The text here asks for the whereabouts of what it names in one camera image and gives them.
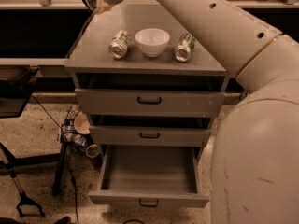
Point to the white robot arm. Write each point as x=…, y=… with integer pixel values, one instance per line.
x=255, y=159

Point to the metal tripod leg with clamp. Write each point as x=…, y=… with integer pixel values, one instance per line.
x=25, y=200

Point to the small bowl on floor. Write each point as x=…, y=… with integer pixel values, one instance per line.
x=81, y=124

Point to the black stand leg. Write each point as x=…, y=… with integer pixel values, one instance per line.
x=59, y=170

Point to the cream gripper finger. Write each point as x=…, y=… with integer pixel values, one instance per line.
x=102, y=6

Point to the left green soda can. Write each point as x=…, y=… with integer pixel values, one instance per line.
x=119, y=44

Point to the crumpled snack bag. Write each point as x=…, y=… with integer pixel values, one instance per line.
x=67, y=129

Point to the white bowl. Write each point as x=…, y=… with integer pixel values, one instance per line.
x=152, y=41

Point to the green soda can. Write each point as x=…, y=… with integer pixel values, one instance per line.
x=183, y=50
x=119, y=44

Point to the grey middle drawer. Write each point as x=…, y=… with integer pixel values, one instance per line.
x=144, y=136

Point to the grey drawer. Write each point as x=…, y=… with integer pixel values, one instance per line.
x=150, y=103
x=144, y=136
x=149, y=177

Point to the clear plastic cup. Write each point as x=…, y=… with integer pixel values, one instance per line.
x=92, y=151

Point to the black tray on stand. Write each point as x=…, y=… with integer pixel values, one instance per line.
x=17, y=83

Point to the grey top drawer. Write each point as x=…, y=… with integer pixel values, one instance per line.
x=150, y=103

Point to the grey bottom drawer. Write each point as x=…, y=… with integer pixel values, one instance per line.
x=149, y=177

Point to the right green soda can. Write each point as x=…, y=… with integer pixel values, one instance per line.
x=183, y=50

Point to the grey drawer cabinet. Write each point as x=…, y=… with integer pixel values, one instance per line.
x=92, y=67

